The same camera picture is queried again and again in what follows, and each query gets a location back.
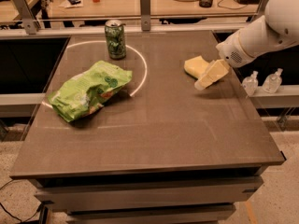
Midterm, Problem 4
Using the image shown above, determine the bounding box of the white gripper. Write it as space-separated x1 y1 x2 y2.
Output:
194 32 253 91

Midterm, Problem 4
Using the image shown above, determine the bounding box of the yellow sponge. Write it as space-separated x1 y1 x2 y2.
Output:
184 56 208 78

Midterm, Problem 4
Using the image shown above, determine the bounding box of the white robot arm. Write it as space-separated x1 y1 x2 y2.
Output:
194 0 299 91

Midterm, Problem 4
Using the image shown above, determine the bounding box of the clear sanitizer bottle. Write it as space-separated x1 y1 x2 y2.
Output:
242 71 258 96
262 68 283 93

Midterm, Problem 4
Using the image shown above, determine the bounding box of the black mesh pen cup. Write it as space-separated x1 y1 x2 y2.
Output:
199 0 213 7

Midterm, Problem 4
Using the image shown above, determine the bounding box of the green soda can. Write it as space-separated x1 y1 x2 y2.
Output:
105 20 126 60

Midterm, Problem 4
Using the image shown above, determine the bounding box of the green chip bag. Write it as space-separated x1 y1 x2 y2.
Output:
48 61 133 122

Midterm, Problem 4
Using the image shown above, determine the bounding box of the black cable on desk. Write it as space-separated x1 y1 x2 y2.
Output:
217 0 249 11

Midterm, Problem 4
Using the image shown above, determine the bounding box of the right metal bracket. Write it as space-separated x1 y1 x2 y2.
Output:
253 0 278 25

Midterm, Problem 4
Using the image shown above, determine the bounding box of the metal bracket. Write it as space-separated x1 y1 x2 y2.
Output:
11 0 40 35
253 0 278 25
140 0 150 31

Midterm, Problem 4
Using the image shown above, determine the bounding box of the middle metal bracket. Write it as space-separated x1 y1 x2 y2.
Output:
140 0 150 31

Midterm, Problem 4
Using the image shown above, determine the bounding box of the left metal bracket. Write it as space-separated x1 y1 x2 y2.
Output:
11 0 40 35

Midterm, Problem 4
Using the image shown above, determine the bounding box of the black floor cable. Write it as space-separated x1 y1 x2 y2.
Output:
0 179 45 224

